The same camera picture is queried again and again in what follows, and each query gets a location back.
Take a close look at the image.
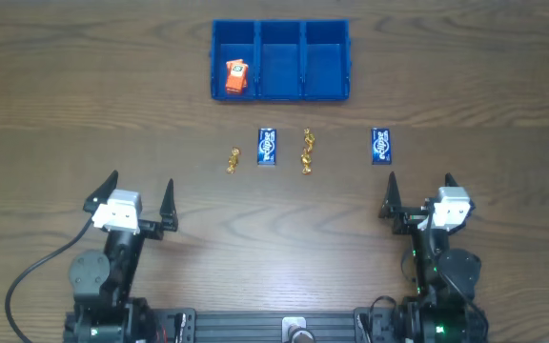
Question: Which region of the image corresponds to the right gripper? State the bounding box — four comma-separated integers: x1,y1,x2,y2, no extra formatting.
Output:
378,171,461,235

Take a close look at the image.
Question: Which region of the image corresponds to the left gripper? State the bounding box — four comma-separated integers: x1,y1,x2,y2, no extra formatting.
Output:
82,170,180,242

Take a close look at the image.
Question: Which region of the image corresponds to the blue candy pack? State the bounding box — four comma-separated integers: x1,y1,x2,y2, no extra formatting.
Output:
256,127,278,167
370,127,393,166

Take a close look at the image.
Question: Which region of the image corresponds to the orange candy box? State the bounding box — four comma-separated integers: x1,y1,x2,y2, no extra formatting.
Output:
226,58,251,91
224,60,249,96

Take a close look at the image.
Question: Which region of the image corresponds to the blue tray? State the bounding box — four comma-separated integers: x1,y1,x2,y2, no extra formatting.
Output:
210,17,353,103

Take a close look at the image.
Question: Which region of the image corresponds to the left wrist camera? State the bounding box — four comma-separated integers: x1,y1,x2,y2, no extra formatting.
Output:
91,189,143,235

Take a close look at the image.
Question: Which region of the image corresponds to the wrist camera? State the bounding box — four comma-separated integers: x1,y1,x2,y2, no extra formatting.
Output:
91,189,143,235
428,186,477,232

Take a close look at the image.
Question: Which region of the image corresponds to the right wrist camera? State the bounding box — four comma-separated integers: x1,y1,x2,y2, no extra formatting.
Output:
428,186,477,232

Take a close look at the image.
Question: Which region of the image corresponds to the mounting rail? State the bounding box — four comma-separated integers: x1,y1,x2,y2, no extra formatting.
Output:
63,307,490,343

